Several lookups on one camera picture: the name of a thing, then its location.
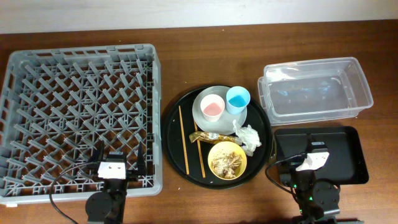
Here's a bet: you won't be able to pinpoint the grey dishwasher rack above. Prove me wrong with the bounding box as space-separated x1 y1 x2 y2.
1 44 162 207

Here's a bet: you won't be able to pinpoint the pink cup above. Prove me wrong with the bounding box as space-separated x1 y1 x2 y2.
200 94 225 122

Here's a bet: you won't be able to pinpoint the wooden chopstick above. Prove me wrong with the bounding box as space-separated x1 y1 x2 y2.
178 105 190 175
193 120 206 178

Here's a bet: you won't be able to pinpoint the blue cup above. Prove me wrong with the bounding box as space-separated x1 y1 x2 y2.
226 86 251 114

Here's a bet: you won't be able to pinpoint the black rectangular tray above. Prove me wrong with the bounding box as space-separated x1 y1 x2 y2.
273 126 369 185

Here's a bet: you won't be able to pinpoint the yellow bowl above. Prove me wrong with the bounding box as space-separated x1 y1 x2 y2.
208 141 248 180

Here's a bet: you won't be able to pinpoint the grey plate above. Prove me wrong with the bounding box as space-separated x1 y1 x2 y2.
192 85 247 135

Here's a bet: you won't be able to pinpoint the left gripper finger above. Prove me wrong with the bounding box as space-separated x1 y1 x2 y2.
93 141 104 162
136 142 146 175

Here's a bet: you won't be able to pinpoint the clear plastic bin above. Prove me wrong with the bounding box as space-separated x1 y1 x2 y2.
257 57 374 126

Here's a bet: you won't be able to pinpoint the brown food wrapper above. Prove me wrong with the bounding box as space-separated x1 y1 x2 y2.
189 131 243 146

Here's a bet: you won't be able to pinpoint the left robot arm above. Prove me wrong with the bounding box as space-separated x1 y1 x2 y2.
85 142 147 223

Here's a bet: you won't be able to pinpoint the rice and mushroom leftovers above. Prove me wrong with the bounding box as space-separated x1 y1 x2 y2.
211 151 242 179

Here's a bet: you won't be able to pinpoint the white tissue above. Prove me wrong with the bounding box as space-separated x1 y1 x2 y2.
233 119 262 157

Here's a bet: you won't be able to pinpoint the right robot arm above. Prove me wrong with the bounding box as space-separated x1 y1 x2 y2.
276 139 369 223

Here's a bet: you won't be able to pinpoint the round black tray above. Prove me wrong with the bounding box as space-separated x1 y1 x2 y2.
161 86 272 189

